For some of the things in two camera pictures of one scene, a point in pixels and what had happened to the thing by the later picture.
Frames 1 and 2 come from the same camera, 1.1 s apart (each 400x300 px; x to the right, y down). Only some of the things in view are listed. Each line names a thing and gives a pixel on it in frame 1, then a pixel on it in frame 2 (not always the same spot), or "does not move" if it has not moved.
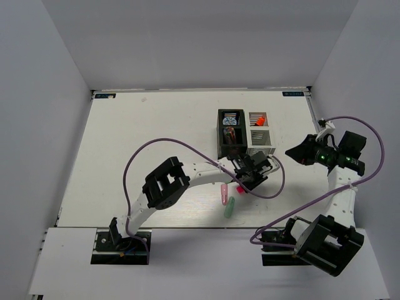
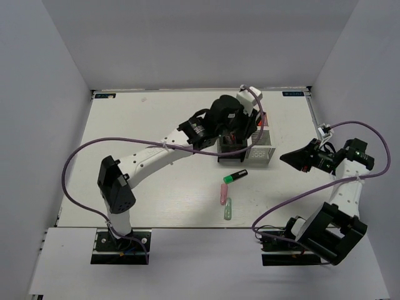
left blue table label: [104, 95] does not move
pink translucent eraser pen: [224, 194] does not move
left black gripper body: [253, 174] → [242, 124]
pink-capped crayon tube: [229, 135] does not move
